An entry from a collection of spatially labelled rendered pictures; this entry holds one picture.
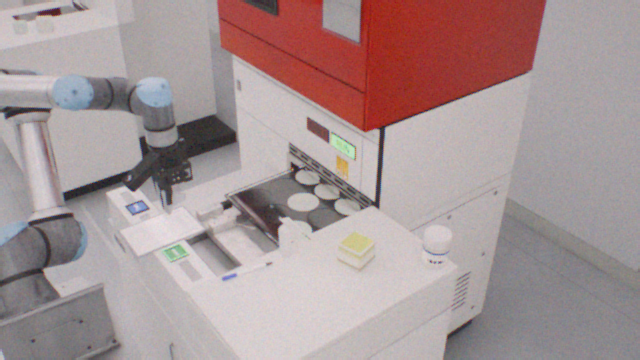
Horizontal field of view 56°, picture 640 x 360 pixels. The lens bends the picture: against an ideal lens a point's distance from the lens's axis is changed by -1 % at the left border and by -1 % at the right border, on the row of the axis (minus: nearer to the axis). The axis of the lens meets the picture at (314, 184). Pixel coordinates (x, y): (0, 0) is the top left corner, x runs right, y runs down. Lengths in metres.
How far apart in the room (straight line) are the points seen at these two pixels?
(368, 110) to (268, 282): 0.53
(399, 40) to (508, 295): 1.72
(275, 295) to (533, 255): 2.02
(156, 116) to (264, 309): 0.52
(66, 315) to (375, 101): 0.94
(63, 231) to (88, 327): 0.27
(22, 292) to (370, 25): 1.06
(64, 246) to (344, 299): 0.74
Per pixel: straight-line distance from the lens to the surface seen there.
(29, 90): 1.52
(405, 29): 1.63
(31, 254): 1.64
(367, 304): 1.50
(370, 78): 1.59
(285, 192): 1.99
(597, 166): 3.13
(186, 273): 1.62
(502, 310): 2.96
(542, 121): 3.22
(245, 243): 1.81
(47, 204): 1.73
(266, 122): 2.21
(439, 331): 1.77
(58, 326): 1.58
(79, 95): 1.38
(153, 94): 1.40
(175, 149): 1.50
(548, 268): 3.26
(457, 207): 2.19
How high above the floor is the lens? 2.02
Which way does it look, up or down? 34 degrees down
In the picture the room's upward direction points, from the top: straight up
